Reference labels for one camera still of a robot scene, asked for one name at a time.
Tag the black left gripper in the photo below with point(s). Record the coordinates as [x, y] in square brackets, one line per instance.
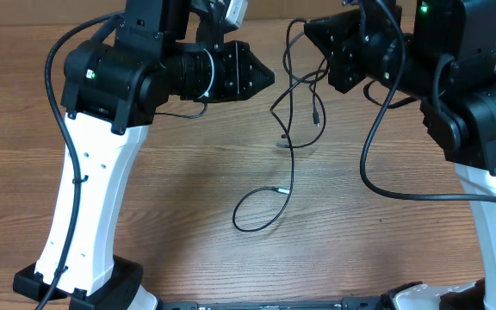
[241, 60]

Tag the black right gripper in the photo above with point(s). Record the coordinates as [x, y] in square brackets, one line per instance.
[339, 42]

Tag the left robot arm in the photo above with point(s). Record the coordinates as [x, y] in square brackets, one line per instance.
[115, 83]

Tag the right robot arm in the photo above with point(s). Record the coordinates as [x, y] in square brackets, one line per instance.
[448, 64]

